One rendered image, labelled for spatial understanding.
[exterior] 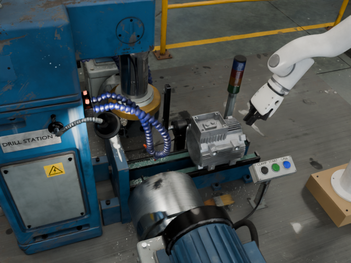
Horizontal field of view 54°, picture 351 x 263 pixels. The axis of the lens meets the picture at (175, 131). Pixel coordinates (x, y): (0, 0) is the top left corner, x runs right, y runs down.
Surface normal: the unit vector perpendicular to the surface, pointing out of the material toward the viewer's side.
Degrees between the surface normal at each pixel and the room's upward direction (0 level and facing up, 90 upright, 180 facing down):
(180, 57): 0
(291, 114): 0
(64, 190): 90
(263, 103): 62
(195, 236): 23
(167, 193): 6
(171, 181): 9
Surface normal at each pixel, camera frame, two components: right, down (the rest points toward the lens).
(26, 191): 0.32, 0.67
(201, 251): -0.30, -0.59
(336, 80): 0.07, -0.72
